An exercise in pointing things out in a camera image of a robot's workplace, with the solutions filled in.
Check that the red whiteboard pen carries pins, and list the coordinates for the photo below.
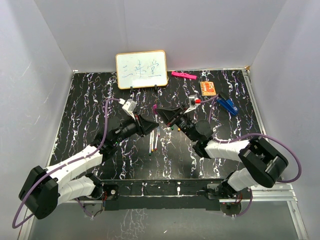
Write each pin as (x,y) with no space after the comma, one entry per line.
(156,142)

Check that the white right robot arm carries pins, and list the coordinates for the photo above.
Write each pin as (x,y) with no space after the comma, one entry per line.
(263,163)

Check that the yellow whiteboard pen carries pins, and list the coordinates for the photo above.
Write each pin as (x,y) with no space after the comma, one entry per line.
(152,141)

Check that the purple pen cap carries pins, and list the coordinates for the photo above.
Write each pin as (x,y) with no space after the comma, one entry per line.
(154,107)

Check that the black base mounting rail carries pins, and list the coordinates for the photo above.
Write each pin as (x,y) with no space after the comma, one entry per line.
(165,194)

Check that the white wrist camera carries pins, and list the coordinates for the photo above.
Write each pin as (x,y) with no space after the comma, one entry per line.
(129,107)
(193,102)

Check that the small framed whiteboard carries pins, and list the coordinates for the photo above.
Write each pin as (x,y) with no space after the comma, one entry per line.
(145,69)

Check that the green whiteboard pen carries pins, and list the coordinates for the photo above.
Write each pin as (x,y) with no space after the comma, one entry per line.
(150,138)

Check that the purple whiteboard pen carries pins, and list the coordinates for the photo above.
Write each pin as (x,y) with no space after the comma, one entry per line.
(156,116)

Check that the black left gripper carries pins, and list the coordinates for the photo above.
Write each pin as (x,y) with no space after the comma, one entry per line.
(143,126)

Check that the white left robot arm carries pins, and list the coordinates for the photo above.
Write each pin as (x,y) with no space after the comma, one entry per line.
(46,188)

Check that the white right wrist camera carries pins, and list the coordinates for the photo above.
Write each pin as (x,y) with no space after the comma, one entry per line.
(193,102)

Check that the orange card pack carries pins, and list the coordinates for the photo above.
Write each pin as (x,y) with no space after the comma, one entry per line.
(207,88)

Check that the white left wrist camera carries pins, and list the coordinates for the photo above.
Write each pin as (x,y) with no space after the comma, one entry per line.
(129,107)

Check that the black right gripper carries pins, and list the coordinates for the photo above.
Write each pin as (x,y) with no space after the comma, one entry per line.
(169,115)

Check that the blue stapler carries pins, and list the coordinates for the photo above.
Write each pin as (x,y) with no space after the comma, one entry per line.
(227,103)

